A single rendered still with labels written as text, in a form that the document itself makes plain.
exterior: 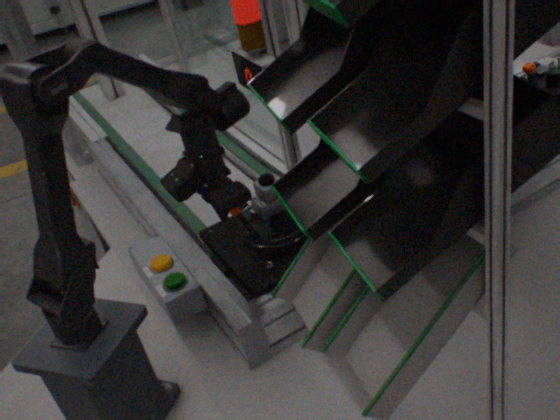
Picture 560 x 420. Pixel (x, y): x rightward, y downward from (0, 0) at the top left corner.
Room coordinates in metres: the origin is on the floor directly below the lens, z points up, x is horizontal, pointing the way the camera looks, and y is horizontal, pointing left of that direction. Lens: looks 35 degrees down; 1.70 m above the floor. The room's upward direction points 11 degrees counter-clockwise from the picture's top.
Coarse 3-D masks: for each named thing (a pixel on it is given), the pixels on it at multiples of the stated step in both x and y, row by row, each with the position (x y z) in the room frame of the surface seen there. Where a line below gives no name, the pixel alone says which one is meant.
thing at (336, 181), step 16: (320, 144) 0.81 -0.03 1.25; (304, 160) 0.80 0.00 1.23; (320, 160) 0.81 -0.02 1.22; (336, 160) 0.79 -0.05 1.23; (288, 176) 0.80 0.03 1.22; (304, 176) 0.80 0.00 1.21; (320, 176) 0.78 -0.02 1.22; (336, 176) 0.76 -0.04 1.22; (352, 176) 0.74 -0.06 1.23; (384, 176) 0.70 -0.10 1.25; (288, 192) 0.79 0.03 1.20; (304, 192) 0.77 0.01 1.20; (320, 192) 0.75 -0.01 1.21; (336, 192) 0.73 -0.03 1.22; (352, 192) 0.69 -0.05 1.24; (368, 192) 0.69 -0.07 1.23; (288, 208) 0.73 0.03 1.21; (304, 208) 0.74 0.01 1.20; (320, 208) 0.72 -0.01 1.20; (336, 208) 0.68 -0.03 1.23; (352, 208) 0.69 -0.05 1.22; (304, 224) 0.71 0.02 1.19; (320, 224) 0.67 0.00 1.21
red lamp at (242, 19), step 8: (232, 0) 1.21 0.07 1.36; (240, 0) 1.20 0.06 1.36; (248, 0) 1.20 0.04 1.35; (256, 0) 1.22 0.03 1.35; (232, 8) 1.22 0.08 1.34; (240, 8) 1.20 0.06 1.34; (248, 8) 1.20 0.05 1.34; (256, 8) 1.21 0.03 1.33; (240, 16) 1.21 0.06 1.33; (248, 16) 1.20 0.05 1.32; (256, 16) 1.21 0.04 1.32; (240, 24) 1.21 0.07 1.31
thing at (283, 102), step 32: (384, 0) 0.71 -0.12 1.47; (320, 32) 0.82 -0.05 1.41; (352, 32) 0.70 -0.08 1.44; (288, 64) 0.81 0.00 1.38; (320, 64) 0.77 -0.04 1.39; (352, 64) 0.69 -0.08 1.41; (256, 96) 0.76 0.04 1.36; (288, 96) 0.74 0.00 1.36; (320, 96) 0.68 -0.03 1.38; (288, 128) 0.67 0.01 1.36
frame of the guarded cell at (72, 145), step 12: (12, 0) 1.65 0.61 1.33; (12, 12) 1.64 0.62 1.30; (0, 24) 2.09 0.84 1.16; (24, 24) 1.65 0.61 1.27; (24, 36) 1.64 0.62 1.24; (12, 48) 2.09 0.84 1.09; (36, 48) 1.65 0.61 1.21; (156, 60) 2.29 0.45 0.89; (168, 60) 2.31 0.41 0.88; (96, 84) 2.18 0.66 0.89; (72, 132) 1.65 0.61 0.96; (72, 144) 1.65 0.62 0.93; (72, 156) 1.67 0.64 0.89; (84, 156) 1.65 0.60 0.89
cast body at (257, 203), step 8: (264, 176) 1.01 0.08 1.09; (272, 176) 1.00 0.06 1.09; (256, 184) 1.01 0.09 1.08; (264, 184) 0.99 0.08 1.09; (272, 184) 0.99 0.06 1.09; (256, 192) 1.01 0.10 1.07; (264, 192) 0.98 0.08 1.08; (272, 192) 0.99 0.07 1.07; (256, 200) 1.00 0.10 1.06; (264, 200) 0.98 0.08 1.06; (272, 200) 0.98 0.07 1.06; (256, 208) 0.99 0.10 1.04; (264, 208) 0.97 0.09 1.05; (272, 208) 0.98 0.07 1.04; (280, 208) 0.99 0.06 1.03; (264, 216) 0.97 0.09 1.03
